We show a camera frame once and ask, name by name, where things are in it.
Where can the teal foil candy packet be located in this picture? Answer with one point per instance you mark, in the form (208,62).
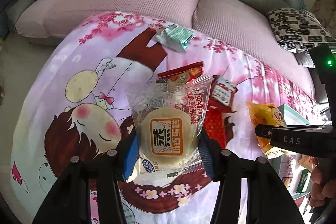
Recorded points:
(175,38)

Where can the yellow cake clear packet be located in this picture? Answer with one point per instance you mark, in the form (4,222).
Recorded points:
(266,114)

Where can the green biscuit packet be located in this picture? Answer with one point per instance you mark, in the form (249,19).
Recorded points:
(303,181)

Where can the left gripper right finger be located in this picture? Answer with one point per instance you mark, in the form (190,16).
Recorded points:
(268,200)

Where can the red snack bag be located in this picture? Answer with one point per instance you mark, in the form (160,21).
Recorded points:
(183,74)

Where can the person right hand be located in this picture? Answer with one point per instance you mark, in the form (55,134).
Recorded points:
(317,198)

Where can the clear steamed cake packet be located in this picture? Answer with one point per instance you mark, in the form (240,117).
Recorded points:
(168,119)

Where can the pink cartoon print blanket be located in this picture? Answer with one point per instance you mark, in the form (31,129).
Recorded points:
(77,106)

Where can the red white snack box packet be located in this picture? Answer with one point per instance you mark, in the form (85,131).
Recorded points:
(223,91)

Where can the teal shallow cardboard tray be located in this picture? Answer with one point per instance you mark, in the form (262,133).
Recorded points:
(286,162)

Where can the red foil snack packet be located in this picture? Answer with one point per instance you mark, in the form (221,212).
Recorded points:
(218,126)

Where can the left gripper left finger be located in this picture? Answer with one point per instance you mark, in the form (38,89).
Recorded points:
(68,201)

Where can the grey pillow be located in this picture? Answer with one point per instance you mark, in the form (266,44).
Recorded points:
(304,60)

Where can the pink sofa seat cover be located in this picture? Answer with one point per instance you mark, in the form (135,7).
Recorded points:
(231,21)

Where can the black white patterned pillow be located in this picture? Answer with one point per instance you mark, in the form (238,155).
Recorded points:
(298,30)

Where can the orange swiss roll packet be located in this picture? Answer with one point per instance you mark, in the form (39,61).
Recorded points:
(306,162)

